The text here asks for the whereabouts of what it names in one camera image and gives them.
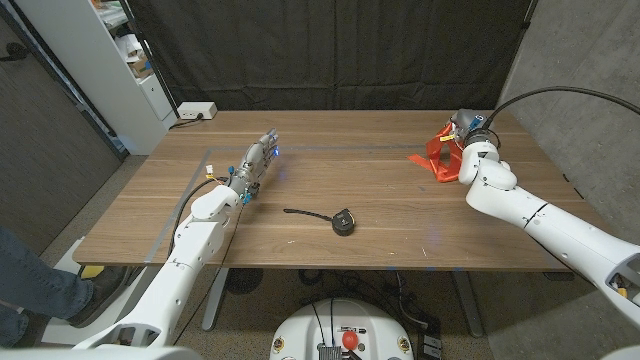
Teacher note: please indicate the round black floor object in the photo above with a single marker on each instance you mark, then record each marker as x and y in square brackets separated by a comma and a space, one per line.
[243, 280]

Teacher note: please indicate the black backdrop stand pole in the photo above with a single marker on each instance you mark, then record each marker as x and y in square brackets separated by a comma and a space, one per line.
[149, 60]

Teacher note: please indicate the grey table leg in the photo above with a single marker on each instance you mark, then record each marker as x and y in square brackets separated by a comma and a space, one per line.
[215, 300]
[467, 305]

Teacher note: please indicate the red emergency stop button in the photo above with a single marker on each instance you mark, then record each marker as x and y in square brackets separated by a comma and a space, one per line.
[350, 340]

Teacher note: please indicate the white power strip box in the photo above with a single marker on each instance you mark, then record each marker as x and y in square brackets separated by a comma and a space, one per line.
[196, 110]

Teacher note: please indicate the black curtain backdrop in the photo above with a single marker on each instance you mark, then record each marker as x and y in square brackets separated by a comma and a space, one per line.
[325, 50]

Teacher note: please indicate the small cardboard box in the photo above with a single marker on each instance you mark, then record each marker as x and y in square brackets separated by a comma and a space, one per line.
[141, 66]

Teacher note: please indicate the white shelf cabinet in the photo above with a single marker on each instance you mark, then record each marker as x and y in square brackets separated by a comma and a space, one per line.
[100, 85]

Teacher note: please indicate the black measuring tape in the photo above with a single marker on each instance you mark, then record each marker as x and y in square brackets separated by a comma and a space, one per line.
[344, 222]

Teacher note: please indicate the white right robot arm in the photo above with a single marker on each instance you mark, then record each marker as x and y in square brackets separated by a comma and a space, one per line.
[550, 220]

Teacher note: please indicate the person's leg in jeans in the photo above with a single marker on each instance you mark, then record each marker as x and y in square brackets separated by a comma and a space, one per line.
[30, 280]

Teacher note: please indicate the red plastic object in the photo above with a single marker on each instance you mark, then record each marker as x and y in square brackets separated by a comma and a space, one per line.
[442, 172]

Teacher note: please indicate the black floor power strip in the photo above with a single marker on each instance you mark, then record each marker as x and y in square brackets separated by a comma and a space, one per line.
[430, 345]

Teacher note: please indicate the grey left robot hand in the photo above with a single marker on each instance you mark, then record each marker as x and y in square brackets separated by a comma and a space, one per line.
[255, 160]

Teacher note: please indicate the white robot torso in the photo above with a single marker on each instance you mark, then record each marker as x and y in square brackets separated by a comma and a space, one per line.
[370, 325]

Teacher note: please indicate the person's black shoe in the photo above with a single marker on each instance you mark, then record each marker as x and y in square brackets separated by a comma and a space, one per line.
[105, 285]

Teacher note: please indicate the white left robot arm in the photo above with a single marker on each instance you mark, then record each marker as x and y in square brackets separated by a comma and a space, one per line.
[195, 240]

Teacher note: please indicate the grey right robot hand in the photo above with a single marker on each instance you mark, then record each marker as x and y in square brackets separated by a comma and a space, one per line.
[467, 122]

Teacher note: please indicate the yellow object on floor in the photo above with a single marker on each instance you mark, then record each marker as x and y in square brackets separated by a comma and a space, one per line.
[92, 272]

